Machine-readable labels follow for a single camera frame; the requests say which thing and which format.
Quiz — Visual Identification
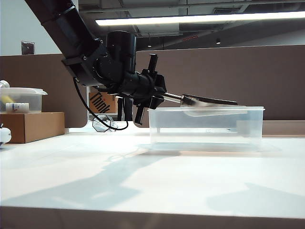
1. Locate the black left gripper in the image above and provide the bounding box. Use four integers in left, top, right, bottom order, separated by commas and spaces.
132, 53, 167, 126

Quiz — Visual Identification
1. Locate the metal ice scoop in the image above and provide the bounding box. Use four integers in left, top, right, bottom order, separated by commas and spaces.
163, 92, 248, 117

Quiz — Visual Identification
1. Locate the cardboard box with Think print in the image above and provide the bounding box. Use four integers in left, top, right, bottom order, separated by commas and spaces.
89, 92, 119, 114

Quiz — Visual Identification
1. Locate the plain brown cardboard box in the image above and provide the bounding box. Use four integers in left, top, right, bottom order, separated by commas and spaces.
0, 112, 65, 144

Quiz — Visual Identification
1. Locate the black hanging jacket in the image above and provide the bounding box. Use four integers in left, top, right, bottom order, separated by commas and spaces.
117, 96, 134, 122

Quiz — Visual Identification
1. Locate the large transparent plastic container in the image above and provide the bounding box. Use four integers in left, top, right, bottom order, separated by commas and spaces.
147, 105, 266, 146

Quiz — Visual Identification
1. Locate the wide brown desk partition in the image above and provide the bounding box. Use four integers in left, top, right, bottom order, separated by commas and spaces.
132, 44, 305, 128

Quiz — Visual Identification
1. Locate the long ceiling light strip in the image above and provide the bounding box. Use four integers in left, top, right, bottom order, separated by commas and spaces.
95, 11, 305, 26

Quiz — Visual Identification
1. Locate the narrow brown desk partition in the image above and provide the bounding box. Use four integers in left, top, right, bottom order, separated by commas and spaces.
0, 52, 88, 129

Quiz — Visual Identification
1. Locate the small lidded transparent plastic container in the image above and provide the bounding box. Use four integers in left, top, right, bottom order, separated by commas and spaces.
0, 87, 48, 113

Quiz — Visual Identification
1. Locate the low brown panel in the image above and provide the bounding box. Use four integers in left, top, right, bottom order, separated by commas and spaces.
262, 120, 305, 137

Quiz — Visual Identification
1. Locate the white bottle with blue label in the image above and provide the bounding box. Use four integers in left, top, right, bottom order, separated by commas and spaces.
5, 103, 30, 113

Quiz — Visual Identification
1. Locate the yellow item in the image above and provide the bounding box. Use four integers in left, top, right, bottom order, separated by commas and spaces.
1, 94, 15, 104

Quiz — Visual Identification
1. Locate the white device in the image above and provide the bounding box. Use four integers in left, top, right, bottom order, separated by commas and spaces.
0, 123, 12, 145

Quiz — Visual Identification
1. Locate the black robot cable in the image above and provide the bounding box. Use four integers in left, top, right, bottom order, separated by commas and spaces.
74, 77, 130, 131

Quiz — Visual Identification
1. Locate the grey wall switch plate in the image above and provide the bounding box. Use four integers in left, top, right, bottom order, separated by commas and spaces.
21, 41, 35, 55

